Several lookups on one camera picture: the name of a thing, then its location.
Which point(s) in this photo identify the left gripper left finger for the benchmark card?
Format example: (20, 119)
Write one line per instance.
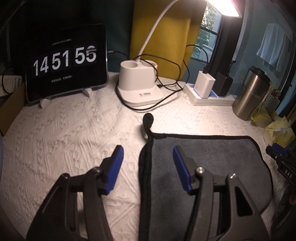
(57, 217)

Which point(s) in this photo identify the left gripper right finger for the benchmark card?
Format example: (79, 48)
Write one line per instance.
(222, 209)

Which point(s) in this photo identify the purple and grey towel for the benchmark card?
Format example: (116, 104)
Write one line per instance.
(165, 207)

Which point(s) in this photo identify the yellow plastic bag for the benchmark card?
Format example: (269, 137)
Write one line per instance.
(275, 129)

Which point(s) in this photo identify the stainless steel tumbler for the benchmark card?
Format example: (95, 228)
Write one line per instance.
(254, 88)

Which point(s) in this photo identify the white textured table cloth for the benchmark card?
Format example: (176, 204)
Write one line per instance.
(74, 133)

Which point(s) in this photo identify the white hanging shirt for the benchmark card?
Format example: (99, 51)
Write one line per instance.
(274, 46)

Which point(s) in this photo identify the white charger adapter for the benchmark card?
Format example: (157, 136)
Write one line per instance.
(204, 84)

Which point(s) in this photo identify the cardboard box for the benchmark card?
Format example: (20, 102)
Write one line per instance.
(11, 108)

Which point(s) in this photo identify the white tablet stand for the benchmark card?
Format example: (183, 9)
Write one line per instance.
(45, 101)

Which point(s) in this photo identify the white desk lamp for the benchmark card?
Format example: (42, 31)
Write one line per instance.
(137, 88)

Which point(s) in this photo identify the tablet showing clock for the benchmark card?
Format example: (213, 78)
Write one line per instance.
(65, 62)

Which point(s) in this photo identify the yellow curtain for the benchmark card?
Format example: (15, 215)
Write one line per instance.
(171, 43)

